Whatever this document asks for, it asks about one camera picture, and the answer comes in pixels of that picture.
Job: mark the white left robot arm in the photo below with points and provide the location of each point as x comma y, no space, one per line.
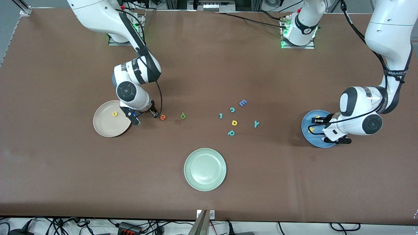
388,36

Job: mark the white metal bracket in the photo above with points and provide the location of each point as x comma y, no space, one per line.
212,214

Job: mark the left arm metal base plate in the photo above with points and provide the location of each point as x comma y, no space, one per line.
298,47

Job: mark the blue letter E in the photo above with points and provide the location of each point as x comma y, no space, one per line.
242,103

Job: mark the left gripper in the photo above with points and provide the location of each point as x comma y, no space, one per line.
325,120

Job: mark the brown table cover sheet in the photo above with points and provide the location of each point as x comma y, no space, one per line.
65,179

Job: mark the black power strip red switches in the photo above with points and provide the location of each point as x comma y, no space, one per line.
130,227

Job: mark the beige brown plate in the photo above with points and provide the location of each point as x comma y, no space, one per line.
107,125

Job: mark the green letter p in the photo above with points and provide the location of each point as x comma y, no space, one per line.
183,115

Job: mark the pale green plate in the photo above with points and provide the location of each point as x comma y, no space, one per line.
205,169

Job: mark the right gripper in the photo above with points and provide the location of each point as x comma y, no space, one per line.
152,111

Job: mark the aluminium profile post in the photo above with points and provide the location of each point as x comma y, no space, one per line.
200,225

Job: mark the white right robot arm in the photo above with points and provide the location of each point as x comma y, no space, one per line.
98,16

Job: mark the grey background device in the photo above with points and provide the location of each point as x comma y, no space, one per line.
212,6

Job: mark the blue plate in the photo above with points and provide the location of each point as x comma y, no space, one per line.
313,138

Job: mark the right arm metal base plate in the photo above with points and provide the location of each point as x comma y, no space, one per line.
114,43

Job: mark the aluminium frame corner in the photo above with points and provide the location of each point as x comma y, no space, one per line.
24,8

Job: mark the black power plug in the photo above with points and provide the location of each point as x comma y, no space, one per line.
19,232

